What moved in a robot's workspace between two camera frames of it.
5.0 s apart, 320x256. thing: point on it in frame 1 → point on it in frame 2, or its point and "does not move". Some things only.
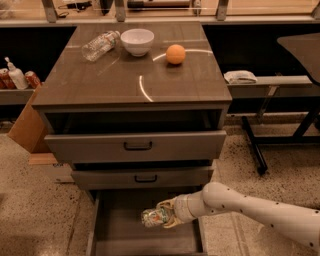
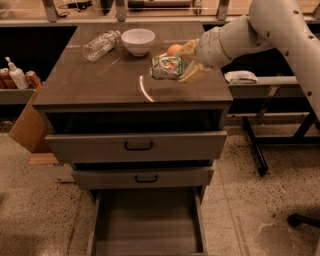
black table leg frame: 297,138 does not move
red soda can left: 6,80 does not move
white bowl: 137,41 does not move
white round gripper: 181,208 → 209,49
